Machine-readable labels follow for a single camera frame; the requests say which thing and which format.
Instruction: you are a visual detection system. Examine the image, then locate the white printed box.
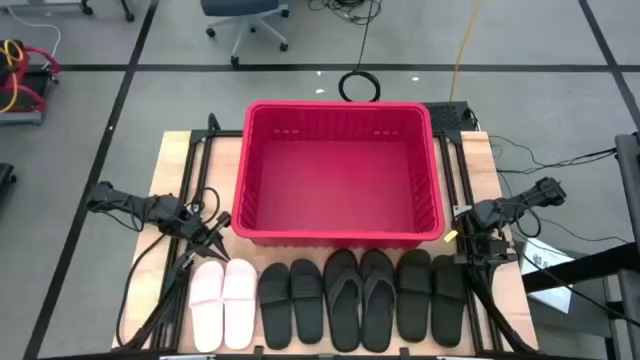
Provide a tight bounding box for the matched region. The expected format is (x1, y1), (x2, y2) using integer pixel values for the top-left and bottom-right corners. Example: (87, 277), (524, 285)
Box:
(519, 235), (576, 315)

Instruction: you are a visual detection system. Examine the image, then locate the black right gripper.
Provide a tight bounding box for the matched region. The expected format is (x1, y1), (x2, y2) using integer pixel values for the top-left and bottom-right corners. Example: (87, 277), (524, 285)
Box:
(452, 234), (519, 267)

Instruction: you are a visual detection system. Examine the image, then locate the red plastic bin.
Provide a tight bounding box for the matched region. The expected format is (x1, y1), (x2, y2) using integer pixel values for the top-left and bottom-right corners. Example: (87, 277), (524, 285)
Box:
(230, 99), (446, 250)

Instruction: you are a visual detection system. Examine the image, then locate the yellow hose loop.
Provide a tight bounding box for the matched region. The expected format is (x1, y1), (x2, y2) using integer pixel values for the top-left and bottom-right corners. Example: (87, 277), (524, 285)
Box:
(0, 39), (25, 115)

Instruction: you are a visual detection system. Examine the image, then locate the black cable bundle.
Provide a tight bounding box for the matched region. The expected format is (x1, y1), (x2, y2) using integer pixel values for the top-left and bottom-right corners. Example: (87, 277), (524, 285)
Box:
(307, 0), (384, 26)

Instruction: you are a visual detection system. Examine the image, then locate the black slide sandal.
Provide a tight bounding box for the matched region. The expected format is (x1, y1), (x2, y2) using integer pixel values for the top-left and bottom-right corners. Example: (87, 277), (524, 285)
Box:
(430, 254), (469, 349)
(395, 248), (433, 344)
(289, 258), (325, 346)
(257, 262), (293, 351)

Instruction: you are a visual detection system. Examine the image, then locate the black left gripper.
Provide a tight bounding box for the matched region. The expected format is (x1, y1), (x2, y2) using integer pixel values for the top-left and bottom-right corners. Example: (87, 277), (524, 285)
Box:
(174, 210), (234, 274)

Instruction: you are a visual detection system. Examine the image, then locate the black metal stand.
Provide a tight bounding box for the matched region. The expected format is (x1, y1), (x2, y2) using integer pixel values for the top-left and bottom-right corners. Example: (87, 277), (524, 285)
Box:
(522, 132), (640, 360)

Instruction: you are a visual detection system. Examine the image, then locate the grey-blue office chair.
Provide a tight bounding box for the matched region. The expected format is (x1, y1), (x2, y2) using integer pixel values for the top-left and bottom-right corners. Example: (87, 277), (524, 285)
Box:
(199, 0), (291, 67)

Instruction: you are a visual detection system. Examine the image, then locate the black flip-flop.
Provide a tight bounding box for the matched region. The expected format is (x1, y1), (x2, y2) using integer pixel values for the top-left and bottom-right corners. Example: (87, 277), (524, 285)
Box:
(359, 248), (398, 354)
(322, 248), (365, 354)

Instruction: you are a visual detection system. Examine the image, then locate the black metal table frame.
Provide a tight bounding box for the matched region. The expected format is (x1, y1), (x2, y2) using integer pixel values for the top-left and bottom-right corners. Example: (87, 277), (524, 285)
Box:
(112, 112), (539, 360)

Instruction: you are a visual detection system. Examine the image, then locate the black perforated electronics box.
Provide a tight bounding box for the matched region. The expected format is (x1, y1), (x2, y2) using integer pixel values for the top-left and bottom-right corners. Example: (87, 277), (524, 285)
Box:
(424, 101), (476, 134)

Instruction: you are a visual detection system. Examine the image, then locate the black coiled cable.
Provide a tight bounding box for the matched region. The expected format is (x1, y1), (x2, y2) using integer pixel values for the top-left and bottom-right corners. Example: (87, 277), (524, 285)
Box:
(337, 0), (384, 104)

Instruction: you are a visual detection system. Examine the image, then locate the pink slide sandal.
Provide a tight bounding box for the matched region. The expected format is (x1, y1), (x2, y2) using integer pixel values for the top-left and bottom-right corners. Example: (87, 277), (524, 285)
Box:
(221, 258), (259, 351)
(188, 259), (226, 354)

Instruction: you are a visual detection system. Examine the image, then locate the red frame cart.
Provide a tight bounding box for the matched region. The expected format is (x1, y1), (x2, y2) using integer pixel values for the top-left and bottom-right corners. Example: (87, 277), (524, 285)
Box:
(0, 38), (64, 126)

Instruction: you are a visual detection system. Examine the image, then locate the yellow floor cable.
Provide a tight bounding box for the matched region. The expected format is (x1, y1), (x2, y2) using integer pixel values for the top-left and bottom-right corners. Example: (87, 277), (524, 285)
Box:
(448, 0), (482, 101)

